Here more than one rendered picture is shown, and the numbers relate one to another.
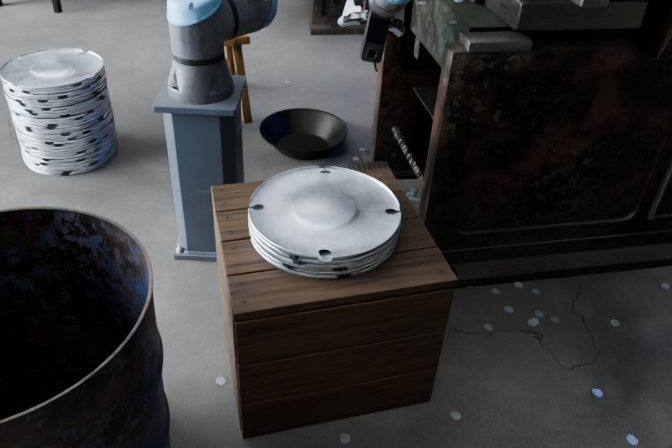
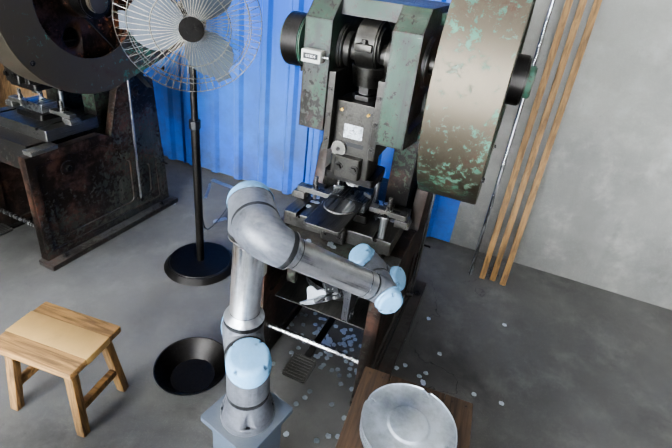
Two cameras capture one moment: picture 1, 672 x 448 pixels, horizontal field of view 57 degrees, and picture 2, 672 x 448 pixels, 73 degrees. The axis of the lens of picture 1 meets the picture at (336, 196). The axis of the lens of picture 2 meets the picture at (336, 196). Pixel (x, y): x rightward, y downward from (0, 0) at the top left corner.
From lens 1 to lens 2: 128 cm
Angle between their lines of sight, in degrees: 48
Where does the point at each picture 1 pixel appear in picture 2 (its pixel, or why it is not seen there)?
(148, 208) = not seen: outside the picture
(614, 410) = (484, 396)
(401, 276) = (462, 425)
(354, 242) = (445, 429)
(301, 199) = (395, 430)
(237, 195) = not seen: outside the picture
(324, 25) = (59, 256)
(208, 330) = not seen: outside the picture
